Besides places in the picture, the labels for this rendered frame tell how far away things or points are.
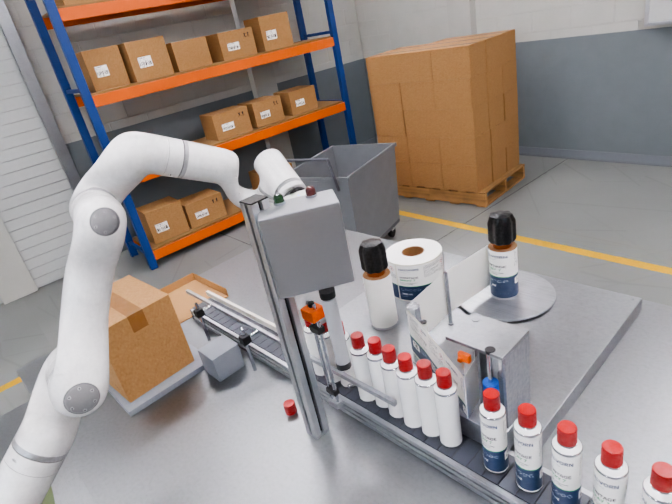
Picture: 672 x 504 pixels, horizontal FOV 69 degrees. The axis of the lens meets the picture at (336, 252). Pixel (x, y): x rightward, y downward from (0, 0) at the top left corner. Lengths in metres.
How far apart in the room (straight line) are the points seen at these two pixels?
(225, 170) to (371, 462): 0.79
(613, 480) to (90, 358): 1.05
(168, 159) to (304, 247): 0.38
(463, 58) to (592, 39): 1.50
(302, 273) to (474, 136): 3.57
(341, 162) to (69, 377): 3.49
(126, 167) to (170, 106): 4.60
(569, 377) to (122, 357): 1.27
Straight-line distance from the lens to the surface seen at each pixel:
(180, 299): 2.27
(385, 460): 1.30
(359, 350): 1.27
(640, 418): 1.42
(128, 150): 1.17
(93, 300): 1.21
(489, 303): 1.67
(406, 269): 1.67
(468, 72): 4.41
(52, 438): 1.33
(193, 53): 5.11
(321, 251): 1.04
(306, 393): 1.28
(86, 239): 1.12
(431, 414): 1.21
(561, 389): 1.39
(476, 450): 1.24
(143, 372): 1.72
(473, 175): 4.62
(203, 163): 1.21
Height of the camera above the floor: 1.81
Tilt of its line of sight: 25 degrees down
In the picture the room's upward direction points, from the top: 12 degrees counter-clockwise
